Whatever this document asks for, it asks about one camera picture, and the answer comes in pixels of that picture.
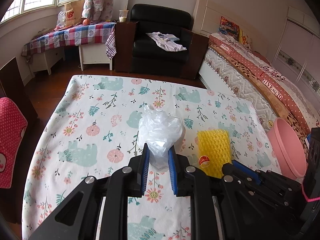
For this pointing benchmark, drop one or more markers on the yellow floral pillow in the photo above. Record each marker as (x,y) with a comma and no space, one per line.
(245,40)

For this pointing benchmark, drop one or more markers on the clear plastic bag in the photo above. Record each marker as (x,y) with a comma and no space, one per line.
(61,21)

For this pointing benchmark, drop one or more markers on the pink floral quilt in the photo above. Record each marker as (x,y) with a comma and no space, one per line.
(275,75)

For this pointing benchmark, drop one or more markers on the plastic drink cup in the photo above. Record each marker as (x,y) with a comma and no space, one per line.
(123,16)

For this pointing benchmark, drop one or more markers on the pink plastic basin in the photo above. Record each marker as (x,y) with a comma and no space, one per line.
(287,142)

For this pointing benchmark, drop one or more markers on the white plastic bag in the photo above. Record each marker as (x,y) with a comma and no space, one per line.
(160,130)

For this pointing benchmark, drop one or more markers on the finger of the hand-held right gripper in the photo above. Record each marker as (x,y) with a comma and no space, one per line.
(228,171)
(243,166)

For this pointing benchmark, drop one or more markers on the pink printed puffer jacket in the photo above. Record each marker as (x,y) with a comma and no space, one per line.
(97,0)

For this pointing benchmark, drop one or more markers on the white wardrobe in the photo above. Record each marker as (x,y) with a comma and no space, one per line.
(295,42)

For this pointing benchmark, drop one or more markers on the white quilted mattress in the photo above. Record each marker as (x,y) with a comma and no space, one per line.
(237,85)

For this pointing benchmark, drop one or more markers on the black leather armchair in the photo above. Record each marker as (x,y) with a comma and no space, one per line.
(160,20)

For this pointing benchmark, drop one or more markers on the bed with patterned bedding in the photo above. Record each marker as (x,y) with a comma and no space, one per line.
(212,17)

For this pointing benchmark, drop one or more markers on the purple floral cloth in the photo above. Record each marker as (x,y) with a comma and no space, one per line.
(111,42)

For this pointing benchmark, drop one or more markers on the colourful patterned pillow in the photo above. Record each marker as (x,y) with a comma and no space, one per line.
(228,27)

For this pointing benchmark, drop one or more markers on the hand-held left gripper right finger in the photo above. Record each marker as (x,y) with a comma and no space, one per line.
(172,170)

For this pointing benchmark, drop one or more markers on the orange fruit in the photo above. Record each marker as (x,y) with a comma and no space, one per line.
(86,22)

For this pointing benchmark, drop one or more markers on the yellow foam net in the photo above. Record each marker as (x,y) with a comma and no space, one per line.
(212,145)

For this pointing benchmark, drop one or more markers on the red polka dot chair cover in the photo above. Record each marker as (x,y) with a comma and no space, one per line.
(11,140)

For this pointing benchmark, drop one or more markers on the brown leaf pattern blanket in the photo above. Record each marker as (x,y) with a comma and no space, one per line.
(280,105)

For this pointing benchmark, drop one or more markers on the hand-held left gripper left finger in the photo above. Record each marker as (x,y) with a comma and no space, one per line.
(145,170)

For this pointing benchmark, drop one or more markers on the brown paper bag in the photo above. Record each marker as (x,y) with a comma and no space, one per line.
(75,12)

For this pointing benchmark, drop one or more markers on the white low drawer table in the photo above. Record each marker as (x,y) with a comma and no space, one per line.
(47,57)

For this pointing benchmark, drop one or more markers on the white crumpled garment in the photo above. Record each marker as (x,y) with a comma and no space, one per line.
(165,41)

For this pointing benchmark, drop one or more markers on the plaid-covered side table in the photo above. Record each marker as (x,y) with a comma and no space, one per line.
(75,33)

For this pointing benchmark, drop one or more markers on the white side cabinet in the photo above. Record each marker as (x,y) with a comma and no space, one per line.
(95,53)

